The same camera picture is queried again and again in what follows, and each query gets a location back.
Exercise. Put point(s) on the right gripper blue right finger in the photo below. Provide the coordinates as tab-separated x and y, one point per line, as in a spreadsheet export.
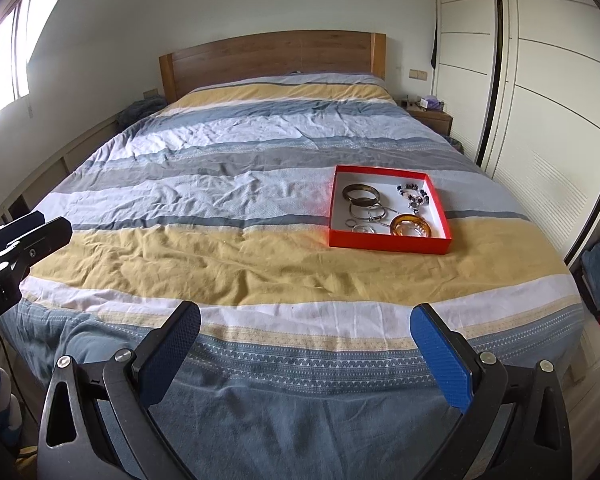
451	360

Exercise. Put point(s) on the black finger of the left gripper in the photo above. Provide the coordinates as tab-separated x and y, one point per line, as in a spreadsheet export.
16	228

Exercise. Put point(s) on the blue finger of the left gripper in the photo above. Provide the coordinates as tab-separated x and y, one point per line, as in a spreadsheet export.
31	248

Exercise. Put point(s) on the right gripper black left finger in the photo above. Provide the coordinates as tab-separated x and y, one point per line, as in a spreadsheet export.
161	353

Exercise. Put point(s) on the amber translucent bangle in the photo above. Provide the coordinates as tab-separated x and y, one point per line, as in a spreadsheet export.
409	225

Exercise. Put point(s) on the red shallow box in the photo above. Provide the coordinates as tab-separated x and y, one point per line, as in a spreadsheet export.
401	192

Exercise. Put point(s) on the dark olive bangle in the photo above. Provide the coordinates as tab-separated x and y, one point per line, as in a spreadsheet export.
361	195

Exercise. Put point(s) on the low white shelf unit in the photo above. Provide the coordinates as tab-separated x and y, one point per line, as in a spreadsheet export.
60	165

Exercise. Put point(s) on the striped bed quilt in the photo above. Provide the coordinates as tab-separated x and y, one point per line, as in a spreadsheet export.
304	367

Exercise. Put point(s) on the dark clothing pile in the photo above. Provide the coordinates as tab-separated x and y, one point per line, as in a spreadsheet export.
139	110

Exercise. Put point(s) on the thin silver bangle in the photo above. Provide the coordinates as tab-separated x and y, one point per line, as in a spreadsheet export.
374	213

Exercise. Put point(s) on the window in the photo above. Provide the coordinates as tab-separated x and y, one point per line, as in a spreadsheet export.
20	29

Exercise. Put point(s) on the wooden nightstand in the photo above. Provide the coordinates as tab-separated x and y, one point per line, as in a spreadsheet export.
440	122

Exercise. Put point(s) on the tissue box on nightstand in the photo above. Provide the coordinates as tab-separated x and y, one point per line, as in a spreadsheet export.
430	103

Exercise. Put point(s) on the wooden headboard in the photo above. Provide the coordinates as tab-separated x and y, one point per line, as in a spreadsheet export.
309	51

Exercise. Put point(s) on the white sliding wardrobe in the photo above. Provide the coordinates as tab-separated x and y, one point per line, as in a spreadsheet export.
521	79

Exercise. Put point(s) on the wall switch panel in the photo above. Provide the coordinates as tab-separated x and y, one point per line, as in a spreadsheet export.
418	74

